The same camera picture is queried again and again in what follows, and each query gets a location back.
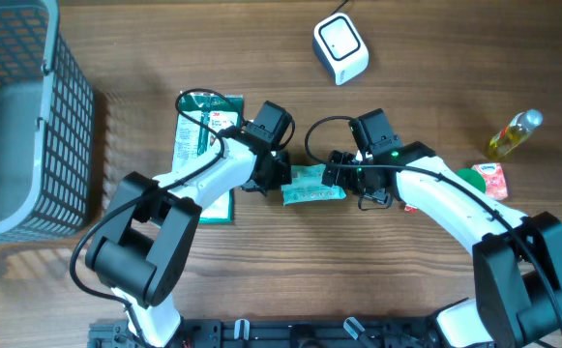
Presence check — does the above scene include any black camera cable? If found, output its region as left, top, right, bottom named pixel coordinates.
left=68, top=88, right=243, bottom=348
left=303, top=115, right=562, bottom=348

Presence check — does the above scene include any green 3M gloves package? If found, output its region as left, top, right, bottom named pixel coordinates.
left=171, top=92, right=244, bottom=224

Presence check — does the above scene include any black right camera cable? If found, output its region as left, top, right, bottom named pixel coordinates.
left=303, top=115, right=562, bottom=348

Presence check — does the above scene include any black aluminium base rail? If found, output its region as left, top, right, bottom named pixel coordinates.
left=87, top=316, right=456, bottom=348

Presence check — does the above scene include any mint green wipes pack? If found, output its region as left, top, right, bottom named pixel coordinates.
left=281, top=164, right=346, bottom=205

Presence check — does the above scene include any orange Kleenex tissue pack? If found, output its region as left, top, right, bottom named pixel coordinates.
left=472, top=162, right=508, bottom=201

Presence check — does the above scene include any green lid round container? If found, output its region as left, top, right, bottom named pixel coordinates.
left=457, top=168, right=487, bottom=193

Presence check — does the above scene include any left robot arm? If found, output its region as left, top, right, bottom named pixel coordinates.
left=85, top=101, right=295, bottom=347

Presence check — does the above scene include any white barcode scanner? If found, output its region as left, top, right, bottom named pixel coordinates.
left=312, top=13, right=370, bottom=86

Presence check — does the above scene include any black left camera cable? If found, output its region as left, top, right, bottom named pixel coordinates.
left=68, top=88, right=243, bottom=348

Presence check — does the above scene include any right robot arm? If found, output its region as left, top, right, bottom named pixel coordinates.
left=323, top=109, right=562, bottom=347

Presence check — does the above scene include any red stick sachet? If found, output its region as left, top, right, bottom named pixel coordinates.
left=404, top=204, right=418, bottom=213

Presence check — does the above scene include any grey plastic mesh basket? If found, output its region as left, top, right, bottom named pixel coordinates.
left=0, top=0, right=95, bottom=244

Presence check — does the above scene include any yellow liquid bottle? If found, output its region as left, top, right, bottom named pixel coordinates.
left=485, top=109, right=543, bottom=161

